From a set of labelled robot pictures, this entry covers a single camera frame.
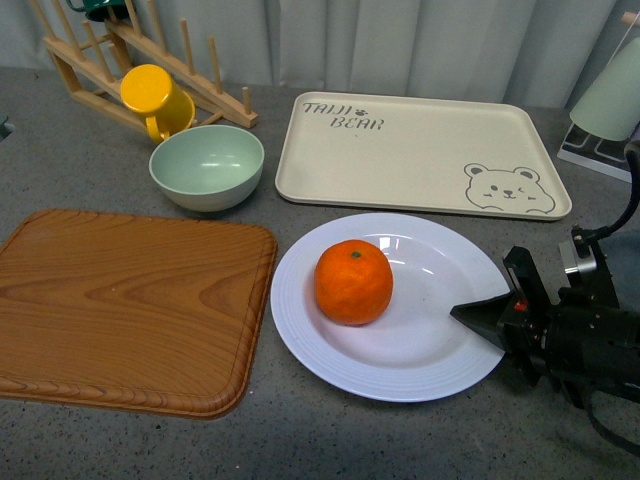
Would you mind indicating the wooden cutting board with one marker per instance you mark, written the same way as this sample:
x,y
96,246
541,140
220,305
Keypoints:
x,y
132,312

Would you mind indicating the yellow mug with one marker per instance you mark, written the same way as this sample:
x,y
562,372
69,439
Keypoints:
x,y
163,107

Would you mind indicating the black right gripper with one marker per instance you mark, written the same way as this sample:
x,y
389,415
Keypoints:
x,y
585,343

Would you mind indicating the green cup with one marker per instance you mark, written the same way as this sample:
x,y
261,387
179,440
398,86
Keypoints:
x,y
609,108

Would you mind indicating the white wire cup rack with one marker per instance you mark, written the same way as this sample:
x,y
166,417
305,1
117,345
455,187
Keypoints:
x,y
600,155

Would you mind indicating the beige bear tray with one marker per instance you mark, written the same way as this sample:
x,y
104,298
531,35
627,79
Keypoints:
x,y
454,157

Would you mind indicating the grey curtain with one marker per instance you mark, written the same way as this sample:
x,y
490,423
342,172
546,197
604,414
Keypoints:
x,y
532,53

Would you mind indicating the white ribbed plate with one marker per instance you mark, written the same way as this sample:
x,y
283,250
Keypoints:
x,y
416,351

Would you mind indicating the orange fruit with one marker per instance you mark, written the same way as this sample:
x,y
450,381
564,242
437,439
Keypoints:
x,y
353,282

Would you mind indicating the green bowl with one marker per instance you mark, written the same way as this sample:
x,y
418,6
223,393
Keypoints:
x,y
209,168

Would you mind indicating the dark green mug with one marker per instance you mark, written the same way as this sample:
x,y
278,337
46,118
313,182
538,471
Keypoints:
x,y
100,10

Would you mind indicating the wooden dish rack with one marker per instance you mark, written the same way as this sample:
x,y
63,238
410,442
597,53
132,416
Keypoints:
x,y
92,70

